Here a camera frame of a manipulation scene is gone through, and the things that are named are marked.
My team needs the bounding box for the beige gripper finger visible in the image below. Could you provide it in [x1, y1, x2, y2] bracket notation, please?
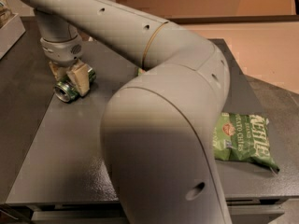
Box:
[66, 60, 90, 96]
[49, 62, 68, 81]

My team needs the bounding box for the green soda can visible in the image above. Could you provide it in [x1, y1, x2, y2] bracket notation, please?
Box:
[54, 65, 96, 103]

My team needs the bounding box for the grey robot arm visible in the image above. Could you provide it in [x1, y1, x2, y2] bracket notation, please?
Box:
[22, 0, 232, 224]

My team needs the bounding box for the white box at left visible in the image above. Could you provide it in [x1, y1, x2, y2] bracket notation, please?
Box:
[0, 14, 25, 60]

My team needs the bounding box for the green jalapeno chips bag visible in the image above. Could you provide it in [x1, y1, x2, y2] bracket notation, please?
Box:
[213, 112, 279, 174]

